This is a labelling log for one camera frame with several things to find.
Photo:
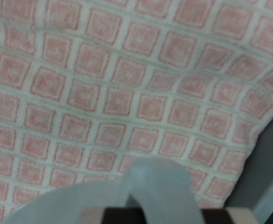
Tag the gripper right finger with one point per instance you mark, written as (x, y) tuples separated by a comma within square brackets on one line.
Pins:
[(236, 216)]

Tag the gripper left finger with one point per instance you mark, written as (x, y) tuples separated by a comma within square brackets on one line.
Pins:
[(93, 216)]

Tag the white mug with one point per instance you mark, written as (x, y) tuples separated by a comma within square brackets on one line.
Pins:
[(161, 186)]

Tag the pink checkered towel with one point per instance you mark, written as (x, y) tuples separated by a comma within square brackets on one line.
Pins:
[(111, 93)]

